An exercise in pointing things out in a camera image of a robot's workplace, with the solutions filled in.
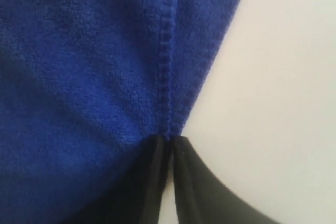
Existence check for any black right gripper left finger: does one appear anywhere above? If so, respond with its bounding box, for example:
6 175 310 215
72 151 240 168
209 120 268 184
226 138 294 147
76 134 169 224

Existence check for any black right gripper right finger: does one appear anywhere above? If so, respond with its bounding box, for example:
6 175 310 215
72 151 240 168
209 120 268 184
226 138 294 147
172 136 274 224

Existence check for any blue microfiber towel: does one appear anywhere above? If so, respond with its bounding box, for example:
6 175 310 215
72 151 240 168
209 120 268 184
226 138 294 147
1 0 240 223

